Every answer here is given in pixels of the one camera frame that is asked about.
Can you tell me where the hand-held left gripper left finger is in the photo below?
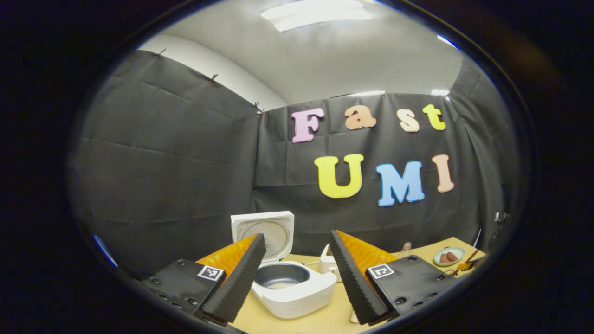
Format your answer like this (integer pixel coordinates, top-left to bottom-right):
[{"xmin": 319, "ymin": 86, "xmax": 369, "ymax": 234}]
[{"xmin": 139, "ymin": 233, "xmax": 267, "ymax": 324}]

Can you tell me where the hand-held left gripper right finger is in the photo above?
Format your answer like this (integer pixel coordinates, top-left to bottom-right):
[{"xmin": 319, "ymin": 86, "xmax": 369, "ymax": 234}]
[{"xmin": 329, "ymin": 230, "xmax": 469, "ymax": 325}]

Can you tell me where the white rice cooker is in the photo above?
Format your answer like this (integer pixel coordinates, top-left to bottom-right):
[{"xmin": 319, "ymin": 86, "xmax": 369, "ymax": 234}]
[{"xmin": 231, "ymin": 211, "xmax": 337, "ymax": 319}]

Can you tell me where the pale green plate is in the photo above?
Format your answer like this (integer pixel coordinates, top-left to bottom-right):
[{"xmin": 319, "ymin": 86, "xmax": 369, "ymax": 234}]
[{"xmin": 433, "ymin": 246, "xmax": 465, "ymax": 267}]

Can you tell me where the white toaster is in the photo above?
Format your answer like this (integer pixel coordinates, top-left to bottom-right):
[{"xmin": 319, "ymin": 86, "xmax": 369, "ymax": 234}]
[{"xmin": 320, "ymin": 244, "xmax": 342, "ymax": 282}]

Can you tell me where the black backdrop cloth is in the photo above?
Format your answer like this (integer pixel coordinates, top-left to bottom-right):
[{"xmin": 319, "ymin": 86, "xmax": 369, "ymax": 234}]
[{"xmin": 70, "ymin": 49, "xmax": 520, "ymax": 279}]

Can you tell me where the long ceiling light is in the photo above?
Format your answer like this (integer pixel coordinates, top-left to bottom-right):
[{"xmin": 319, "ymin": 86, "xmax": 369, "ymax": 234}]
[{"xmin": 260, "ymin": 0, "xmax": 372, "ymax": 32}]

